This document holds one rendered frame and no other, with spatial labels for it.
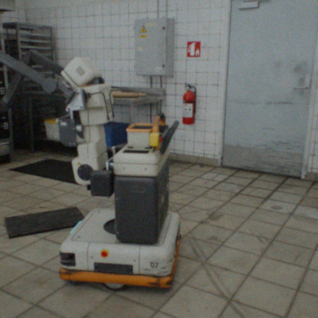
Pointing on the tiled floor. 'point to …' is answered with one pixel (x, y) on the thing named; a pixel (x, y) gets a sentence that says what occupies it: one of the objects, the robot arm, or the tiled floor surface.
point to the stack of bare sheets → (43, 222)
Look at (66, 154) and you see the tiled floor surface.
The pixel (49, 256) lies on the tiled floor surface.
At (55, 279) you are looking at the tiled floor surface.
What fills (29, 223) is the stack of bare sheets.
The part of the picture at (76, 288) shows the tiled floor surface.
